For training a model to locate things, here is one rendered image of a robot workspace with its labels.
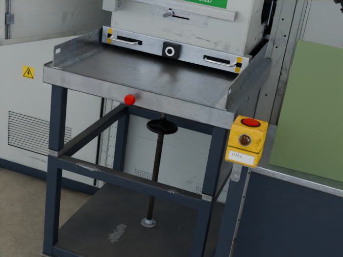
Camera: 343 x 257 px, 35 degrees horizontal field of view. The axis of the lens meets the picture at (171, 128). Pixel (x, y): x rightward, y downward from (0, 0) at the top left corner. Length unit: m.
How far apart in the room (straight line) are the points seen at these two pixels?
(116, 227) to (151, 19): 0.81
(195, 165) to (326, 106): 1.08
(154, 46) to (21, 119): 1.00
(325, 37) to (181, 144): 0.76
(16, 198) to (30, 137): 0.30
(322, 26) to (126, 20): 0.73
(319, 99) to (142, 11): 0.77
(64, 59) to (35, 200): 1.01
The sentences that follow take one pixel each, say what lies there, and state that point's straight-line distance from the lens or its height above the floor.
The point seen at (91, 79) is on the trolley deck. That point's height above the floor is 0.84.
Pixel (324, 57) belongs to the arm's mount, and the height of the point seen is 1.07.
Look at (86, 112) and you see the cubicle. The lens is 2.51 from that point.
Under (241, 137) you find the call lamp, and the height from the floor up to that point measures 0.88.
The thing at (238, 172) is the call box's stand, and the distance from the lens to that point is 1.38.
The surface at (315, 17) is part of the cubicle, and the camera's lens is 2.13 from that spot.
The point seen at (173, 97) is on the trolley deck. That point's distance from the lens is 1.59.
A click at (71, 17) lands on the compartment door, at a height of 0.91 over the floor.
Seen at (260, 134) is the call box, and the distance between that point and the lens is 1.31.
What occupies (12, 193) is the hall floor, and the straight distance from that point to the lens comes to 2.69.
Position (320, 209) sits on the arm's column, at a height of 0.67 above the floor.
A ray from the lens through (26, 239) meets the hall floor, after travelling 2.38.
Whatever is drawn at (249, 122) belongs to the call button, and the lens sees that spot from 1.34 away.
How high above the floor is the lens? 1.38
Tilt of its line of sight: 23 degrees down
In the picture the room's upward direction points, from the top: 9 degrees clockwise
